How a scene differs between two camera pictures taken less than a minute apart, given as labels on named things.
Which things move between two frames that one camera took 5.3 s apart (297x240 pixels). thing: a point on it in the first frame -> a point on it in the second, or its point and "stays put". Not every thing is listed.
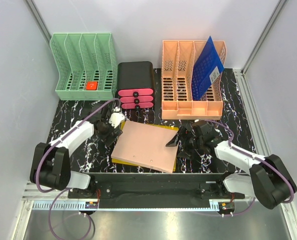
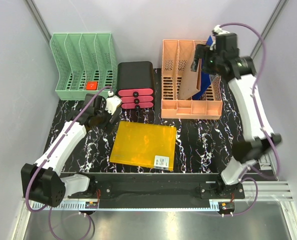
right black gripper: [185, 134] -> [203, 51]
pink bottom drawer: [128, 105] stays put
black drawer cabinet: [135, 85] stays put
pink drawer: [131, 99] stays put
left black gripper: [108, 139] -> [109, 117]
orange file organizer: [177, 100] stays put
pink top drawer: [129, 92] stays put
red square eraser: [91, 85] stays put
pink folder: [145, 144] -> [188, 79]
